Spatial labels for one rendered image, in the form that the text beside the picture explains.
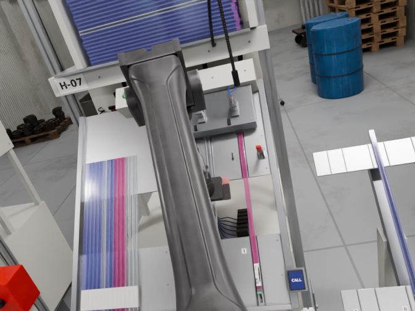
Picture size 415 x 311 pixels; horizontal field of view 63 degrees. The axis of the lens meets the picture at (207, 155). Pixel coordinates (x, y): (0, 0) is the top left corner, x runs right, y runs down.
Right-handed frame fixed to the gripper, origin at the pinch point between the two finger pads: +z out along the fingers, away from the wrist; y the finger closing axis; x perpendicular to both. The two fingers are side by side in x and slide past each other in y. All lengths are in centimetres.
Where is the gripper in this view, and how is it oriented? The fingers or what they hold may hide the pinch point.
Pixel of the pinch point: (212, 194)
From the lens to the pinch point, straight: 108.4
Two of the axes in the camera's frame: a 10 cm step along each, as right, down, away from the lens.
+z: 2.6, 2.8, 9.3
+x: 0.9, 9.5, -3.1
